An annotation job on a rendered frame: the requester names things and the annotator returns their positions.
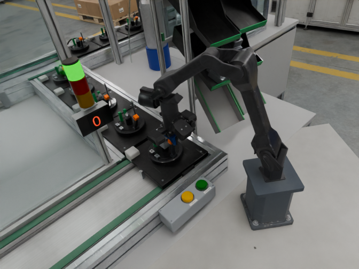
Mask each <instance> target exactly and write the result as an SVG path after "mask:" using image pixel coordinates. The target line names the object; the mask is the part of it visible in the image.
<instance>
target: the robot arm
mask: <svg viewBox="0 0 359 269"><path fill-rule="evenodd" d="M224 62H229V64H227V63H224ZM206 68H209V69H212V70H213V71H214V72H216V73H217V74H218V75H220V76H223V77H226V78H228V79H229V80H230V82H231V84H232V85H233V86H234V87H235V88H236V89H237V90H239V91H240V93H241V96H242V98H243V101H244V104H245V107H246V109H247V112H248V115H249V118H250V120H251V123H252V126H253V129H254V132H255V135H254V137H253V139H252V142H251V145H252V147H253V149H254V154H256V155H257V157H258V158H259V159H260V160H261V163H262V166H259V169H260V172H261V174H262V177H263V179H264V181H265V182H266V183H268V182H272V181H279V180H285V179H286V177H285V175H284V173H283V167H284V161H285V158H286V154H287V151H288V148H287V147H286V146H285V145H284V143H283V142H282V140H281V138H280V136H279V134H278V133H277V131H276V130H274V129H273V128H272V127H271V125H270V122H269V119H268V116H267V112H266V109H265V106H264V103H263V100H262V97H261V94H260V90H259V87H258V84H257V73H258V69H257V60H256V56H255V54H254V53H253V52H250V51H247V50H236V49H220V48H216V47H209V48H207V49H206V50H205V51H204V52H203V53H201V54H200V55H198V56H197V57H195V58H194V59H192V60H191V61H189V62H188V63H186V64H185V65H183V66H182V67H180V68H179V69H173V70H170V71H168V72H165V73H164V74H163V75H162V76H161V77H160V78H159V79H157V80H156V81H155V82H154V83H153V87H154V89H152V88H147V87H145V86H142V87H141V88H140V93H139V96H138V103H139V104H140V105H141V106H145V107H149V108H154V109H156V108H158V107H159V106H160V108H161V112H160V113H159V114H160V116H162V120H163V121H162V122H161V125H163V126H164V128H162V129H161V130H159V131H157V130H156V129H154V130H152V131H151V132H149V133H147V134H146V137H147V139H148V140H149V141H151V142H152V143H154V144H155V145H156V146H159V145H160V144H162V143H163V142H165V141H166V140H165V137H167V138H168V139H169V140H170V141H171V142H172V143H173V145H175V146H176V145H177V142H178V139H180V140H181V141H183V140H185V139H186V138H187V137H189V136H190V135H191V133H192V132H193V131H194V130H195V126H196V124H195V121H196V120H197V116H196V115H195V114H194V113H192V112H190V111H189V110H187V109H186V110H184V111H182V112H179V111H178V103H179V102H180V101H181V100H182V99H183V97H182V96H181V95H180V94H178V93H176V94H174V93H172V92H173V91H174V90H175V89H176V88H177V87H178V86H179V85H180V84H181V83H183V82H185V81H186V80H188V79H190V78H191V77H193V76H195V75H197V74H198V73H200V72H201V71H203V70H205V69H206Z"/></svg>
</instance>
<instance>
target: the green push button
mask: <svg viewBox="0 0 359 269"><path fill-rule="evenodd" d="M196 187H197V189H199V190H204V189H206V188H207V182H206V181H205V180H199V181H197V182H196Z"/></svg>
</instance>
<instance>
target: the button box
mask: <svg viewBox="0 0 359 269"><path fill-rule="evenodd" d="M199 180H205V181H206V182H207V188H206V189H204V190H199V189H197V187H196V182H197V181H199ZM186 191H189V192H191V193H192V194H193V200H192V201H190V202H184V201H183V200H182V194H183V193H184V192H186ZM214 196H215V185H214V184H212V183H211V182H210V181H208V180H207V179H206V178H204V177H203V176H201V177H199V178H198V179H197V180H196V181H194V182H193V183H192V184H191V185H190V186H188V187H187V188H186V189H185V190H183V191H182V192H181V193H179V194H178V195H177V196H176V197H174V198H173V199H172V200H171V201H170V202H168V203H167V204H166V205H165V206H164V207H162V208H161V209H160V210H159V211H158V212H159V216H160V219H161V221H162V222H163V223H164V224H165V225H166V226H167V227H168V228H169V229H170V230H171V231H172V232H173V233H174V232H175V231H176V230H177V229H179V228H180V227H181V226H182V225H183V224H184V223H185V222H186V221H188V220H189V219H190V218H191V217H192V216H193V215H194V214H195V213H196V212H198V211H199V210H200V209H201V208H202V207H203V206H204V205H205V204H207V203H208V202H209V201H210V200H211V199H212V198H213V197H214Z"/></svg>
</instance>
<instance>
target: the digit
mask: <svg viewBox="0 0 359 269"><path fill-rule="evenodd" d="M87 118H88V121H89V123H90V125H91V128H92V130H95V129H97V128H99V127H100V126H102V125H104V124H105V123H104V120H103V117H102V115H101V112H100V110H99V111H97V112H95V113H93V114H91V115H89V116H88V117H87Z"/></svg>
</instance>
